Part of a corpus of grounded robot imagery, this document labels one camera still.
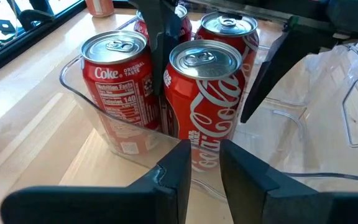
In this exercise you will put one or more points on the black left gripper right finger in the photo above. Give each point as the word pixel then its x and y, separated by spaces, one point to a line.
pixel 259 202

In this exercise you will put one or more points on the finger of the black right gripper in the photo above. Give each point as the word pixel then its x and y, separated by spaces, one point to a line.
pixel 162 37
pixel 281 62

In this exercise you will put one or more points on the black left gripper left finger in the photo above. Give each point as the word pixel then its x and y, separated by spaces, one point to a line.
pixel 154 202

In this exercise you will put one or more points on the red Coca-Cola can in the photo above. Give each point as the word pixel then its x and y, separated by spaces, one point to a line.
pixel 228 34
pixel 210 102
pixel 185 28
pixel 120 93

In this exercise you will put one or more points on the clear plastic bin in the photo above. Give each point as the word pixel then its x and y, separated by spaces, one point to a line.
pixel 291 149

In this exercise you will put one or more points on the Spindrift grapefruit sparkling water can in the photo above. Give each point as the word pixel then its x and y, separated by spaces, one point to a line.
pixel 99 7

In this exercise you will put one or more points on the black metal table frame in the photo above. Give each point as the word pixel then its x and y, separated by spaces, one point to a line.
pixel 33 40

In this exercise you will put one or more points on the black frame hook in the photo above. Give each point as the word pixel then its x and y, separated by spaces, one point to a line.
pixel 34 15

